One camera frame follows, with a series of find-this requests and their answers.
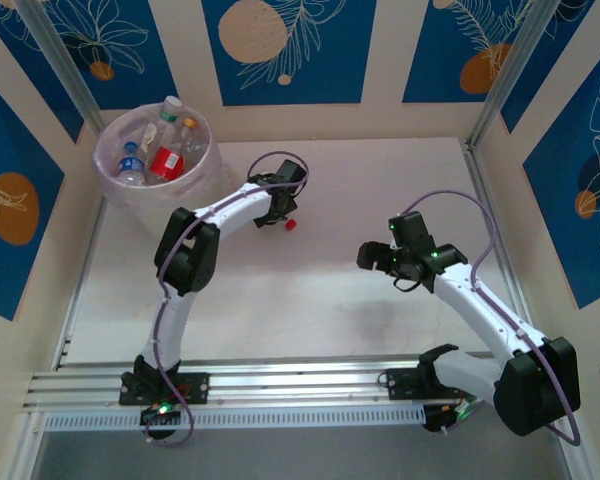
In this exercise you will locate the aluminium side rail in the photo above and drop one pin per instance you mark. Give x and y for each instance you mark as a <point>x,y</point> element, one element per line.
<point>500,240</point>
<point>80,280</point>

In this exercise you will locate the aluminium frame post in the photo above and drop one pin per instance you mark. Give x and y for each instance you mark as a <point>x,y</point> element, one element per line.
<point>510,70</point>
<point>65,65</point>

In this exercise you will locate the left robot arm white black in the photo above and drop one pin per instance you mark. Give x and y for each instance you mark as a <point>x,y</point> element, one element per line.
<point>170,325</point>

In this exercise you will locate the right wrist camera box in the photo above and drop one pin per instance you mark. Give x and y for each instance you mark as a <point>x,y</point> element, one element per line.
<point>411,230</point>

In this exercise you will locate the blue label clear bottle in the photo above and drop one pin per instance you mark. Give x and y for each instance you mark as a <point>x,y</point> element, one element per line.
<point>130,165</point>

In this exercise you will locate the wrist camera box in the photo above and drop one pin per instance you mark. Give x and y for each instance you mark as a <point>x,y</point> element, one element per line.
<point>411,230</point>
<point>291,172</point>

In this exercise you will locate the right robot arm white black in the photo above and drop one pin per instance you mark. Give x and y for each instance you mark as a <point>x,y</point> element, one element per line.
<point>480,305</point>

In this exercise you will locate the clear bottle crane label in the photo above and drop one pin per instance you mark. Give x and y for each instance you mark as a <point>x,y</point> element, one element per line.
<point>161,125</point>

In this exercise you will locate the small red barcode label bottle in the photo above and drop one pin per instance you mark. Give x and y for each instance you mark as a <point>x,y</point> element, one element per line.
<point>167,162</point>

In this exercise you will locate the black controller board green light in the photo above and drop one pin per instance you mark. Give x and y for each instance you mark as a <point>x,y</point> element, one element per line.
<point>160,414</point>
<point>455,414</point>

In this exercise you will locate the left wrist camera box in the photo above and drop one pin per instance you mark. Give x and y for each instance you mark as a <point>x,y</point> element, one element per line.
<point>291,172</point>

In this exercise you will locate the transparent plastic bin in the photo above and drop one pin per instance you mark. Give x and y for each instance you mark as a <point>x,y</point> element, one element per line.
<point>200,175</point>

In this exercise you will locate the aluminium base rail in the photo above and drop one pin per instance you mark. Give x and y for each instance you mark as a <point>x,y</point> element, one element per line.
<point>290,380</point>

